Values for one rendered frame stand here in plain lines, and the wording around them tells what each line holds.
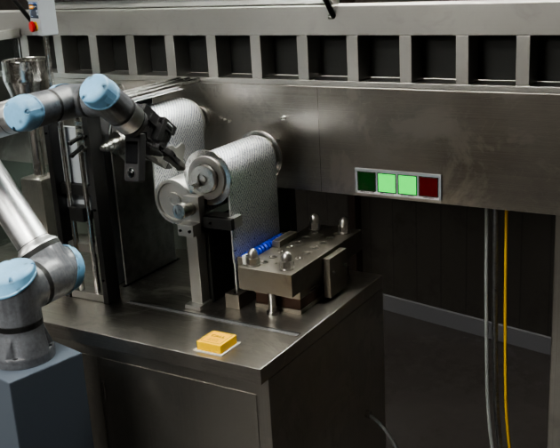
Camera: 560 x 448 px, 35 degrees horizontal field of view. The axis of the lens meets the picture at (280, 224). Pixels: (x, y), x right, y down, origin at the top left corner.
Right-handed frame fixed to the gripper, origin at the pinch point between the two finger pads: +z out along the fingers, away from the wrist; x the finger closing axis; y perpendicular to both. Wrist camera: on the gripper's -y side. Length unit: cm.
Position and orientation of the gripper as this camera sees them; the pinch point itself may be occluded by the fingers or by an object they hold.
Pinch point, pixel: (173, 169)
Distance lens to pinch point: 224.3
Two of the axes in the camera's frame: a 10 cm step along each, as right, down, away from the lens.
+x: -8.5, -1.3, 5.1
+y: 3.1, -9.1, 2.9
